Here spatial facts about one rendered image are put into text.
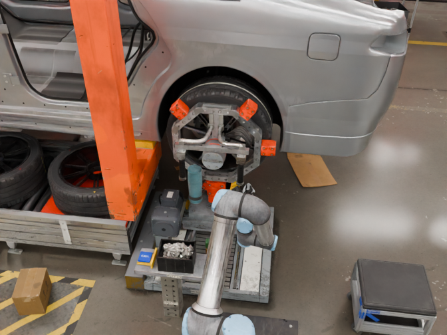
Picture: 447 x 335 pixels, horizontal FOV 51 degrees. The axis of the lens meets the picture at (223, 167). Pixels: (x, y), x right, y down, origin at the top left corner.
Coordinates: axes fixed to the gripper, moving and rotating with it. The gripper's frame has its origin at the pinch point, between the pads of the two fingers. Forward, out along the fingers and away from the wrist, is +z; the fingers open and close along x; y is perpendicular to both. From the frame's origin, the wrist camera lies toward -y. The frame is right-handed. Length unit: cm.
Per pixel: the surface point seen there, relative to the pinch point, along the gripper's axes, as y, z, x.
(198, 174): -26.3, -4.4, -15.9
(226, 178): -7.6, 7.2, -11.8
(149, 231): -10, 1, -83
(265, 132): -14.8, 15.1, 26.5
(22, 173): -96, 9, -120
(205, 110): -52, 7, 13
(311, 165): 80, 109, -7
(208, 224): 16, 10, -52
